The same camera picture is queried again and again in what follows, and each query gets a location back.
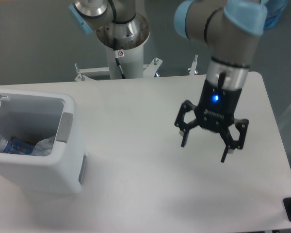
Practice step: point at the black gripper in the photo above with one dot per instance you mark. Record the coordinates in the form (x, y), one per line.
(218, 109)

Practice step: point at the clear plastic bag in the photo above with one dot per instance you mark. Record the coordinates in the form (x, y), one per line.
(44, 147)

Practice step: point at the clear plastic water bottle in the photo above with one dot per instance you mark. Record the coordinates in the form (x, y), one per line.
(16, 146)

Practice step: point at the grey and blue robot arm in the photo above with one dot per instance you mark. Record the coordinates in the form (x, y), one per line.
(232, 27)

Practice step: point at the white trash can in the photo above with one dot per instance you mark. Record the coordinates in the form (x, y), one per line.
(32, 116)

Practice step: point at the white pedestal base frame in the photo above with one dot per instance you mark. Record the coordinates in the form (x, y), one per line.
(150, 70)

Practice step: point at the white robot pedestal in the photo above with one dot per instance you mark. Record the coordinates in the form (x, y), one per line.
(124, 46)

